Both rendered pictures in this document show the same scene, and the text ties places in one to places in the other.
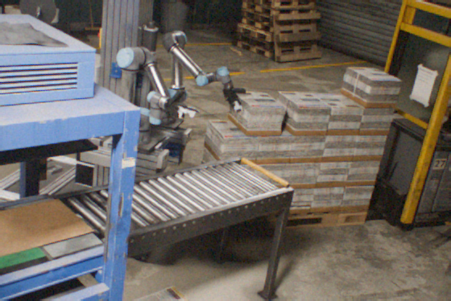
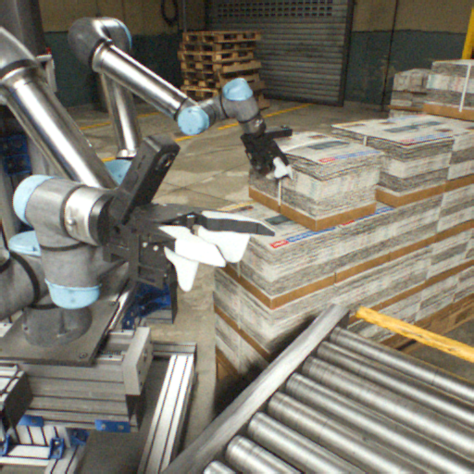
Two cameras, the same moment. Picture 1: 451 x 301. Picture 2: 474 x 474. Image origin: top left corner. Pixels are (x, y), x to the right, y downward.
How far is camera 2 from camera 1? 301 cm
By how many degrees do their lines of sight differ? 8
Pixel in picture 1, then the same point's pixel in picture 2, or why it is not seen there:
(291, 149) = (392, 234)
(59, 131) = not seen: outside the picture
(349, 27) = (289, 74)
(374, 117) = not seen: outside the picture
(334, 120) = (457, 160)
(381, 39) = (322, 80)
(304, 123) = (414, 178)
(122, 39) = not seen: outside the picture
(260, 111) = (339, 170)
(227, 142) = (279, 256)
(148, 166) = (102, 395)
